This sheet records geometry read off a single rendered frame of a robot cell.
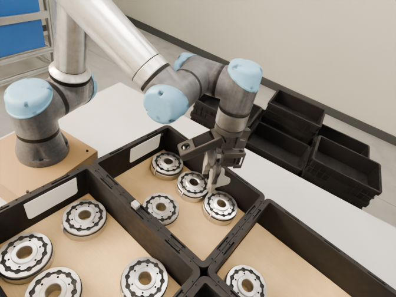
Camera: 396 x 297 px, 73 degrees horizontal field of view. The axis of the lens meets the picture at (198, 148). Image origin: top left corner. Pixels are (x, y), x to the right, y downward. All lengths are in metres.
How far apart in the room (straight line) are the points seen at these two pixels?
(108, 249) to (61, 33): 0.55
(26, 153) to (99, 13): 0.53
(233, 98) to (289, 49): 2.97
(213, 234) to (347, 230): 0.62
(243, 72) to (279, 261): 0.52
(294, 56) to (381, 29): 0.86
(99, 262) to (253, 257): 0.39
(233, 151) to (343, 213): 0.72
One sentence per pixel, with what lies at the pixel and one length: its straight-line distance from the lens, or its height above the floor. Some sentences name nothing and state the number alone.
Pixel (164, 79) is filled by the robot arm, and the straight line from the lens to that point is 0.50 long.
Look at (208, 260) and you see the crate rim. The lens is 0.63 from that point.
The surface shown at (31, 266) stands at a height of 0.86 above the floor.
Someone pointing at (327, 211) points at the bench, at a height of 0.70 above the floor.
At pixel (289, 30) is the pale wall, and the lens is 3.50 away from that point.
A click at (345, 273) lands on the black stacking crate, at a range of 0.84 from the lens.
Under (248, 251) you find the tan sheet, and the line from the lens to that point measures 0.79.
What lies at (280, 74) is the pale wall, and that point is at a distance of 3.63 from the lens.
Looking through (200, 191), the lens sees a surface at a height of 0.86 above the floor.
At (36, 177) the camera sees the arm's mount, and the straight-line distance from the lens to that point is 0.92.
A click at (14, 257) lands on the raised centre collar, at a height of 0.87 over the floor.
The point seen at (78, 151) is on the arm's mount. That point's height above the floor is 0.80.
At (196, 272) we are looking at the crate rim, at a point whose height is 0.93.
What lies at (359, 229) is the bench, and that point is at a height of 0.70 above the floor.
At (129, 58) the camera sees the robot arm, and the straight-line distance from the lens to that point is 0.51.
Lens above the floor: 1.48
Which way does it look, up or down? 40 degrees down
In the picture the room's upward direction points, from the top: 17 degrees clockwise
